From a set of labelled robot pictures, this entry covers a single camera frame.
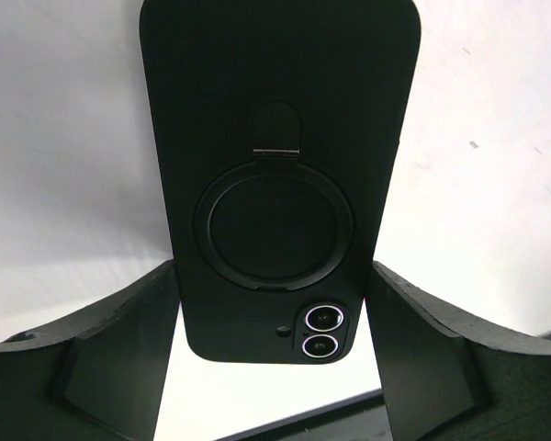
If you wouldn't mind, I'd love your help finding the black cased phone with ring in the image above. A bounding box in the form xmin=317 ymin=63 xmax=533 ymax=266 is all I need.
xmin=139 ymin=1 xmax=421 ymax=364

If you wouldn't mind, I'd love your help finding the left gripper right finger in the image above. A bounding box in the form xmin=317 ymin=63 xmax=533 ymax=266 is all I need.
xmin=369 ymin=262 xmax=551 ymax=440

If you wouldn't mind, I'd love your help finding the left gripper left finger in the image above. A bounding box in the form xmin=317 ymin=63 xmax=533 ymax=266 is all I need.
xmin=0 ymin=261 xmax=179 ymax=440

